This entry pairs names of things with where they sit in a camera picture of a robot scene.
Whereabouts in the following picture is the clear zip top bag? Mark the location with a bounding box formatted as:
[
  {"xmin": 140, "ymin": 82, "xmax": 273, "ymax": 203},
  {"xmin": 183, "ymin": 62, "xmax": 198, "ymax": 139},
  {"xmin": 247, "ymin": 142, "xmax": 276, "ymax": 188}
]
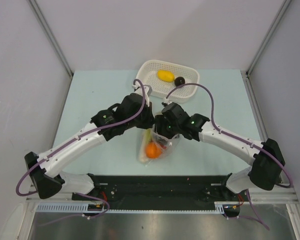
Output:
[{"xmin": 137, "ymin": 128, "xmax": 181, "ymax": 165}]

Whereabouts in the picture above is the orange fake orange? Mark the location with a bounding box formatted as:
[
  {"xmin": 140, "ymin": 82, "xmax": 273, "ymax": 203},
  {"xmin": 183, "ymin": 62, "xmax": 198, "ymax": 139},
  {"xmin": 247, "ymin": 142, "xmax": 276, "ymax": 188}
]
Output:
[{"xmin": 145, "ymin": 142, "xmax": 162, "ymax": 159}]

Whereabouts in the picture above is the dark purple fake plum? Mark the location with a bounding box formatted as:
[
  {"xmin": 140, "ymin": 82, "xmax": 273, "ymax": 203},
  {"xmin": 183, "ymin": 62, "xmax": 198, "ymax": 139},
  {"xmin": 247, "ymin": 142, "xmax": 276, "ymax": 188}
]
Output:
[{"xmin": 174, "ymin": 76, "xmax": 186, "ymax": 87}]

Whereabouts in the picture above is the yellow fake lemon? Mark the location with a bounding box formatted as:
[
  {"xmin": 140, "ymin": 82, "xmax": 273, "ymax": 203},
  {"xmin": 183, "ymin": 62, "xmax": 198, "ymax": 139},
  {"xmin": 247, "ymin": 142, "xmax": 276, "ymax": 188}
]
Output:
[{"xmin": 157, "ymin": 69, "xmax": 175, "ymax": 83}]

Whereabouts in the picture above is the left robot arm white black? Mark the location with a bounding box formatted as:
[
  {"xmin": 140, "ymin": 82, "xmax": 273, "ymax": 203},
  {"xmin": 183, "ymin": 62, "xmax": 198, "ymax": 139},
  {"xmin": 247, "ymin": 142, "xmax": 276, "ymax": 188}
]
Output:
[{"xmin": 24, "ymin": 91, "xmax": 154, "ymax": 200}]

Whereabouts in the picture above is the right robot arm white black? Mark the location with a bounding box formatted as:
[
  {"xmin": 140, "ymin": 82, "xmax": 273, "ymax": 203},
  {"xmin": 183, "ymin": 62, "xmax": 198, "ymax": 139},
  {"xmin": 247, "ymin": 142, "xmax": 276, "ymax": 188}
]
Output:
[{"xmin": 154, "ymin": 102, "xmax": 285, "ymax": 201}]

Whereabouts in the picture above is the fake black grape bunch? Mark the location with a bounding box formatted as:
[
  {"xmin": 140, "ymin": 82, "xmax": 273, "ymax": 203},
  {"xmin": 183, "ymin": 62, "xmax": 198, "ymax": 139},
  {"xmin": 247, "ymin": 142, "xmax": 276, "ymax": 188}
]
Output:
[{"xmin": 154, "ymin": 137, "xmax": 172, "ymax": 151}]

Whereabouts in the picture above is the white perforated plastic basket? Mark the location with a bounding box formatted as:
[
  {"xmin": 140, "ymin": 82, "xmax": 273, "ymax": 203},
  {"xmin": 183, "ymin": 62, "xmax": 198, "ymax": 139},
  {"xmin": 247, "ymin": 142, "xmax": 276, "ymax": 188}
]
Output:
[{"xmin": 136, "ymin": 59, "xmax": 200, "ymax": 104}]

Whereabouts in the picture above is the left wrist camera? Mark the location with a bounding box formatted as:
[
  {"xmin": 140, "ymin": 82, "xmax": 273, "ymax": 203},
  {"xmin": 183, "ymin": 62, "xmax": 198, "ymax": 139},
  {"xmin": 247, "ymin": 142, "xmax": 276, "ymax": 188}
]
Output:
[{"xmin": 132, "ymin": 83, "xmax": 153, "ymax": 107}]

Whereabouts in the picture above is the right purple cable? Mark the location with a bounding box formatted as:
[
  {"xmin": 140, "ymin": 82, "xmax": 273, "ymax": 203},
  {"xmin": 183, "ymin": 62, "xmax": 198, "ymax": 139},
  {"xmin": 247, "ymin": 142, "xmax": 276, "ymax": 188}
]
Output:
[{"xmin": 162, "ymin": 83, "xmax": 293, "ymax": 189}]

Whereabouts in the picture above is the purple cable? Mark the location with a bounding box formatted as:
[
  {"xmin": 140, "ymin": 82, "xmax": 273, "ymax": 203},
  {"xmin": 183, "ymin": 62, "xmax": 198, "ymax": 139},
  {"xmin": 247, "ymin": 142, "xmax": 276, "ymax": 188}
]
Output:
[
  {"xmin": 162, "ymin": 83, "xmax": 293, "ymax": 189},
  {"xmin": 15, "ymin": 78, "xmax": 153, "ymax": 197}
]

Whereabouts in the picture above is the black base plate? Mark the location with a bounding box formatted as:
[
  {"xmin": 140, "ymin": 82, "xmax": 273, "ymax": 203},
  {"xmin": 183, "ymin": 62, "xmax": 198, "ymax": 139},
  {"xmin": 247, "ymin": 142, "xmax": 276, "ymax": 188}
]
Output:
[{"xmin": 71, "ymin": 175, "xmax": 247, "ymax": 211}]

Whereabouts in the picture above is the white slotted cable duct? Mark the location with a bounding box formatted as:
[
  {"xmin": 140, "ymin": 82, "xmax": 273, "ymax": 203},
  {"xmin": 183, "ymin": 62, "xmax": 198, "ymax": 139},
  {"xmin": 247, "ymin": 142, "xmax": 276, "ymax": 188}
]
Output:
[{"xmin": 36, "ymin": 202, "xmax": 111, "ymax": 212}]

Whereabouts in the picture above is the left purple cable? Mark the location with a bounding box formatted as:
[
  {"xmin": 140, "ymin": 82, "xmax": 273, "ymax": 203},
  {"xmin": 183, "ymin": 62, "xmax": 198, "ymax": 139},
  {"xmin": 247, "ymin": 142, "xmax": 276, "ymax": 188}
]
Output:
[{"xmin": 15, "ymin": 78, "xmax": 153, "ymax": 197}]

